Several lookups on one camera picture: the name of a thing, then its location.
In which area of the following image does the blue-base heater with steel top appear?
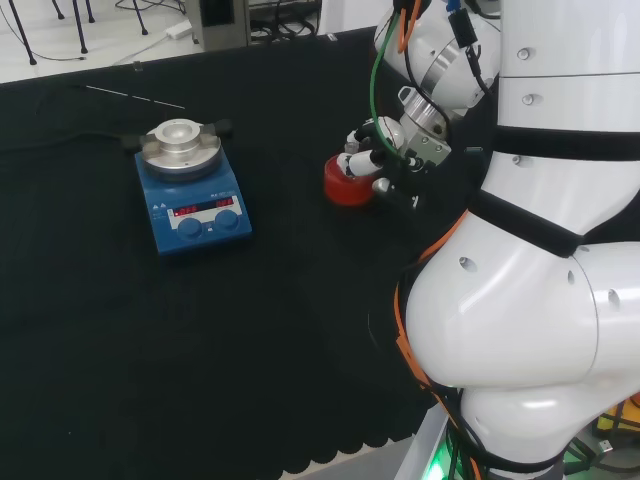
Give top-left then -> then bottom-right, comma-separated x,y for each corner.
121,117 -> 254,260

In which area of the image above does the red ribbed flask ring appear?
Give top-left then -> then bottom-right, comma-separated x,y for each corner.
323,154 -> 374,207

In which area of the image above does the grey metal cabinet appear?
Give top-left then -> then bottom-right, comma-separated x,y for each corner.
192,0 -> 251,52

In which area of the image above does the dark tripod leg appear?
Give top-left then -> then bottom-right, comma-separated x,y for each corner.
7,0 -> 39,66
69,0 -> 97,54

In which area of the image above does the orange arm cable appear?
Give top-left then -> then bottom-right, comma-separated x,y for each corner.
392,208 -> 481,480

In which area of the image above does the grey metal base plate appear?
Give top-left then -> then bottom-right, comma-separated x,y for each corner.
399,409 -> 461,480

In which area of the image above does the thin metal probe rod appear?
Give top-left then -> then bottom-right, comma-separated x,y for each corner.
84,84 -> 186,110

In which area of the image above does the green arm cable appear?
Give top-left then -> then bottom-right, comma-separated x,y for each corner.
368,0 -> 432,162

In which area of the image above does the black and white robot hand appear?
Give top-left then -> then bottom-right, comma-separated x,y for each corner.
337,115 -> 432,211

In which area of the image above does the black bench cloth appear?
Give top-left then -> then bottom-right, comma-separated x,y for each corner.
0,24 -> 496,480

